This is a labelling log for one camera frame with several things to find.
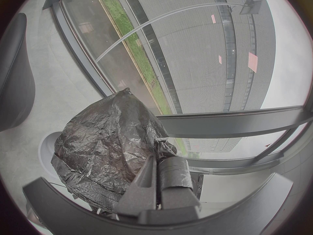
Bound white trash bin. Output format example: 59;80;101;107
38;131;63;181

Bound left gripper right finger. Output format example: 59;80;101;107
160;186;201;214

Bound black plastic bag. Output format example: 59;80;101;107
51;88;194;213

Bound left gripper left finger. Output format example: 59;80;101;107
116;153;158;218

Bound dark grey round chair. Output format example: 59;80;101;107
0;13;36;132

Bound window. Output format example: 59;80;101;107
43;0;313;174

